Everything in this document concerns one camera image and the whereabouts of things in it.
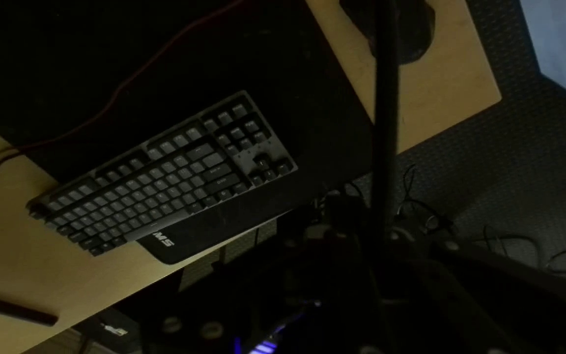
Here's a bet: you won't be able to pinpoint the grey mechanical keyboard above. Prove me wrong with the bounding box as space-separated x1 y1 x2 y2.
25 88 300 258

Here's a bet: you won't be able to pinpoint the thin reddish desk cable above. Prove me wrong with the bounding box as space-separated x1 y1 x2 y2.
0 0 249 189

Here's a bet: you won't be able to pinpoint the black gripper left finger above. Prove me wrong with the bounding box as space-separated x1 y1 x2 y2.
322 193 353 242

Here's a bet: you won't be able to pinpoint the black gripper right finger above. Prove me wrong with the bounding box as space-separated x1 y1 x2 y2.
359 199 399 256

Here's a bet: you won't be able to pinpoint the tangled black floor cables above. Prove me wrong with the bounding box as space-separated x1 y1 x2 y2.
389 165 566 281

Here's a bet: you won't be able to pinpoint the black and red mouse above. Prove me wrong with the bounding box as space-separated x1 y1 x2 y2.
338 0 438 67

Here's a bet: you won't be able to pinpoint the black gooseneck desk lamp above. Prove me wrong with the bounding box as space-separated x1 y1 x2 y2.
367 0 403 248

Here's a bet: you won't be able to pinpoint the white clamp block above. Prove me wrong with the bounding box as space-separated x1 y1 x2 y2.
230 313 304 354

